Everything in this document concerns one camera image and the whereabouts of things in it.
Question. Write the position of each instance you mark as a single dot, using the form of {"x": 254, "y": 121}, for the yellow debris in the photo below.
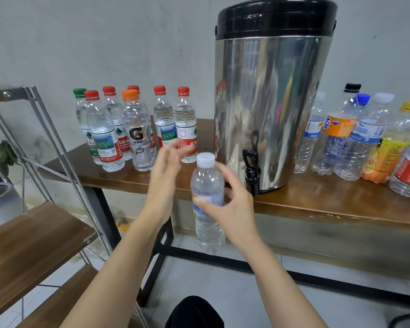
{"x": 124, "y": 227}

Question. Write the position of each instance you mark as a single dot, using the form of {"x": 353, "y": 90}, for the cluster of plastic bottles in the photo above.
{"x": 355, "y": 140}

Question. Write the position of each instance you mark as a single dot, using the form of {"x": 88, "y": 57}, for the wooden metal shelf rack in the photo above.
{"x": 27, "y": 249}

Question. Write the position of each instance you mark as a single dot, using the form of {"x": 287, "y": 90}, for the person's right hand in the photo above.
{"x": 236, "y": 215}

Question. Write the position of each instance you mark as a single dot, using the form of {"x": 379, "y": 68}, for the person's black trouser leg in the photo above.
{"x": 195, "y": 314}

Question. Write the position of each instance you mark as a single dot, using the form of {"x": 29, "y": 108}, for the orange cap clear plastic bottle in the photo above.
{"x": 140, "y": 133}

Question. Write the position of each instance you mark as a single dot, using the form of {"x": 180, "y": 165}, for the person's left hand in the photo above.
{"x": 162, "y": 184}

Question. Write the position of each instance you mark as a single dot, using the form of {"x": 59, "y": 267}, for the stainless steel water dispenser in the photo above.
{"x": 273, "y": 99}

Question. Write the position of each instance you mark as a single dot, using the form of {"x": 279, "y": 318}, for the green red label plastic bottle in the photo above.
{"x": 164, "y": 123}

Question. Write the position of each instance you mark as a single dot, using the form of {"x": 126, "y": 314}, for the green label plastic water bottle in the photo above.
{"x": 80, "y": 109}

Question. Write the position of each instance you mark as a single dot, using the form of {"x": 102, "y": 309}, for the person's right forearm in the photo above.
{"x": 283, "y": 290}

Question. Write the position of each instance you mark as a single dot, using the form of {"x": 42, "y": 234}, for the white plant pot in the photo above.
{"x": 0, "y": 205}

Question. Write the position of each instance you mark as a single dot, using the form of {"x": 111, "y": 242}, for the white-cap blue-label bottle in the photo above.
{"x": 208, "y": 184}

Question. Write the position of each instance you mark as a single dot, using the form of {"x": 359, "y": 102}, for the black metal table frame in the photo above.
{"x": 328, "y": 280}

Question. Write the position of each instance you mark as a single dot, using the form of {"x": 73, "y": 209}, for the person's left forearm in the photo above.
{"x": 113, "y": 283}

